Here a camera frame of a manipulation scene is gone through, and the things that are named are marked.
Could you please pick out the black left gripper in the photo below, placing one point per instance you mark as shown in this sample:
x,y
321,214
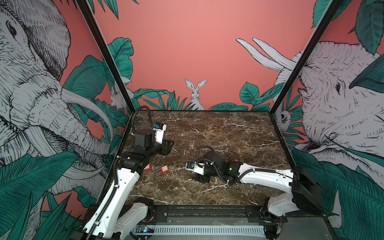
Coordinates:
x,y
166,147

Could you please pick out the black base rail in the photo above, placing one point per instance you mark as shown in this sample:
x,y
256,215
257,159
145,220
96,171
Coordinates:
x,y
252,213

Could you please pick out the black enclosure corner post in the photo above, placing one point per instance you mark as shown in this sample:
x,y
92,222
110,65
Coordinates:
x,y
325,20
88,15

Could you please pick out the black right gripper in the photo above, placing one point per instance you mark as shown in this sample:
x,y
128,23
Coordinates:
x,y
201,178

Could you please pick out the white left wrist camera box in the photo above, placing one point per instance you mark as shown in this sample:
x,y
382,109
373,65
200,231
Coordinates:
x,y
159,132

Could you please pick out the white slotted cable duct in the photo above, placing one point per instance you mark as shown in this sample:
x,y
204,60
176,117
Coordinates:
x,y
194,230

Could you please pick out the black enclosure corner post right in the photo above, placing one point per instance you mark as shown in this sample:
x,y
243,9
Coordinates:
x,y
325,20

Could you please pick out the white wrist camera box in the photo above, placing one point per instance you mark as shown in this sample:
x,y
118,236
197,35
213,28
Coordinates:
x,y
195,167
159,132

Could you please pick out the black enclosure corner post left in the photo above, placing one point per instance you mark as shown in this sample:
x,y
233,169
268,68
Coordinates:
x,y
88,15

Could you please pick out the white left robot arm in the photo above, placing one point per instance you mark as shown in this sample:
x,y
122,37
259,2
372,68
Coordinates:
x,y
107,222

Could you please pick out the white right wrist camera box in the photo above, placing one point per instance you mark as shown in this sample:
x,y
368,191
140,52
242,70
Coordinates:
x,y
195,167

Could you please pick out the red padlock left front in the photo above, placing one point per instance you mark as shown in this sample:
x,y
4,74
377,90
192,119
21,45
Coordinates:
x,y
165,169

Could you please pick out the red padlock far left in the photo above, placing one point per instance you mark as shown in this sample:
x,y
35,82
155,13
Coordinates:
x,y
148,168

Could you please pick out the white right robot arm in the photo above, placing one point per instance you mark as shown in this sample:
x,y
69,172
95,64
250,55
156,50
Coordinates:
x,y
301,191

